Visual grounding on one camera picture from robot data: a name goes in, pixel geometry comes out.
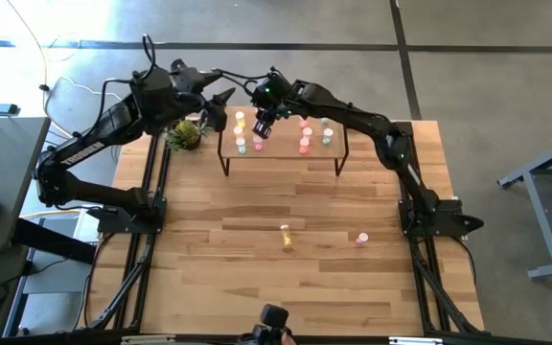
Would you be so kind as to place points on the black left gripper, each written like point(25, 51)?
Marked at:
point(187, 82)

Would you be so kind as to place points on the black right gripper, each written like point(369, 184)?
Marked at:
point(271, 93)

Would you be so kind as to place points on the yellow medicine bottle white cap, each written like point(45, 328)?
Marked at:
point(240, 117)
point(285, 236)

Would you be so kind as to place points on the amber medicine bottle white cap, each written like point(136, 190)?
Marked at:
point(238, 131)

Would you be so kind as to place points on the pink cup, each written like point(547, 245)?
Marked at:
point(307, 132)

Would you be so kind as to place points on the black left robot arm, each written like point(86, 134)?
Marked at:
point(89, 144)

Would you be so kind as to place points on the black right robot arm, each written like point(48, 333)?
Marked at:
point(367, 122)

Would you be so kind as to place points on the wooden shelf with black legs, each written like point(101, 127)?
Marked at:
point(281, 151)

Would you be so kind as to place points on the clear cup on shelf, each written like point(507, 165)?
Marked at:
point(324, 121)

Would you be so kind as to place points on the green plant in black pot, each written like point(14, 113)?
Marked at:
point(186, 135)

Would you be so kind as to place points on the black and grey device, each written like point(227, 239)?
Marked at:
point(274, 317)

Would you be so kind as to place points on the person's hand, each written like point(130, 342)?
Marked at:
point(288, 339)

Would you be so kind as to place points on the black floor beam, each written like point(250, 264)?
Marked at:
point(55, 242)

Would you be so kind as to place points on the grey desk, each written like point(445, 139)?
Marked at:
point(3, 158)

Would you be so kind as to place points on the black aluminium table frame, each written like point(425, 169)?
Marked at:
point(163, 177)

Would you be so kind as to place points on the silver metal bracket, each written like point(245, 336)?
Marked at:
point(415, 340)
point(146, 339)

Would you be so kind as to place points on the grey-blue table frame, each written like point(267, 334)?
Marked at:
point(542, 225)

